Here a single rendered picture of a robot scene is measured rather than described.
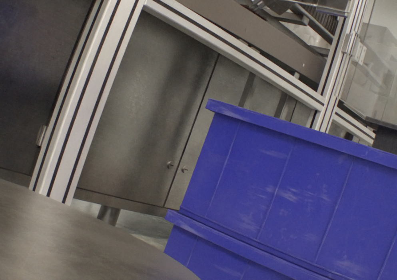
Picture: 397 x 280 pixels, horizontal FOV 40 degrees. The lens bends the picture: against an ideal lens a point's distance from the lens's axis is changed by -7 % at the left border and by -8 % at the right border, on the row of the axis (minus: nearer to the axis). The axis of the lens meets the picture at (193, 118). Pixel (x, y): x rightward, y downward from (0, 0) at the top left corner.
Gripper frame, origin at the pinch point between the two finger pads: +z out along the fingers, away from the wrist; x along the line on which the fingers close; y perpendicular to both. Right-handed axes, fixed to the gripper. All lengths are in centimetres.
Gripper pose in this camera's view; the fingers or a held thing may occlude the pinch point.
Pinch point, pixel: (248, 11)
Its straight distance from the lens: 152.5
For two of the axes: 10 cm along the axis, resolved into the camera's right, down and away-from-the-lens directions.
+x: 6.1, 2.1, 7.6
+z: -7.4, 5.0, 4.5
